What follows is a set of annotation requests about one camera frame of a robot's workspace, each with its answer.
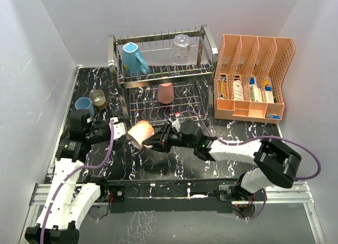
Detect white medicine box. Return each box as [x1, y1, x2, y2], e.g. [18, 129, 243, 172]
[233, 79, 244, 100]

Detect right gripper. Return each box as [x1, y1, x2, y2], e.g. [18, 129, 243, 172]
[143, 123, 195, 154]

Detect yellow striped box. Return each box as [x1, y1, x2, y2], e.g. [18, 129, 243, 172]
[218, 74, 228, 99]

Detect peach handled mug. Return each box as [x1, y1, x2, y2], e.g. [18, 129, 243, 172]
[126, 120, 155, 149]

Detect orange plastic file organizer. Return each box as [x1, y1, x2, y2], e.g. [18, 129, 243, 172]
[213, 34, 295, 124]

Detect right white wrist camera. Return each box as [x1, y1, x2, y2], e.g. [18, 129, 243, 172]
[169, 112, 181, 132]

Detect purple cable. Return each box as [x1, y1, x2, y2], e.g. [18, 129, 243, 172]
[175, 110, 322, 221]
[39, 119, 117, 244]

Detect blue white box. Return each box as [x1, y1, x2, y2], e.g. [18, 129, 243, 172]
[249, 76, 275, 103]

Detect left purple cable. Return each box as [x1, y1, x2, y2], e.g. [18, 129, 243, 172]
[39, 119, 117, 244]

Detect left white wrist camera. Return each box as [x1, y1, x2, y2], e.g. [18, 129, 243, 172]
[109, 117, 127, 140]

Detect clear glass cup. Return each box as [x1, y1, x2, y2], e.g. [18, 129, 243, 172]
[171, 34, 191, 65]

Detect cream and brown steel cup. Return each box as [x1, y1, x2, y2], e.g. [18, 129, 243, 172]
[89, 90, 107, 110]

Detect light blue tumbler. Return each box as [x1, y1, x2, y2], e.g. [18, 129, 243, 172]
[75, 97, 95, 117]

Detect steel two-tier dish rack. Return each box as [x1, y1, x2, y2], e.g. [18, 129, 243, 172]
[108, 25, 218, 127]

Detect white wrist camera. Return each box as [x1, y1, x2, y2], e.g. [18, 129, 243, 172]
[169, 112, 181, 132]
[109, 117, 127, 140]

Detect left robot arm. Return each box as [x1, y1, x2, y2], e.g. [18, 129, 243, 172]
[24, 109, 115, 243]

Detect small blue cap item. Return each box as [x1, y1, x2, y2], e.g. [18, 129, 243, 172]
[266, 113, 280, 119]

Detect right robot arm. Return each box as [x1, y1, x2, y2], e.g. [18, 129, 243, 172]
[142, 120, 301, 201]

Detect blue handled mug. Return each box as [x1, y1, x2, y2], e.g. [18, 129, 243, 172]
[122, 42, 150, 77]

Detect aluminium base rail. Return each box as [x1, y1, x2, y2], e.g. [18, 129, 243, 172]
[23, 179, 325, 243]

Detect dusty pink tumbler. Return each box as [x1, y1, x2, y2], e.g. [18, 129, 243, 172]
[157, 83, 174, 104]

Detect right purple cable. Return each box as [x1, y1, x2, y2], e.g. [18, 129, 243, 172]
[175, 110, 322, 221]

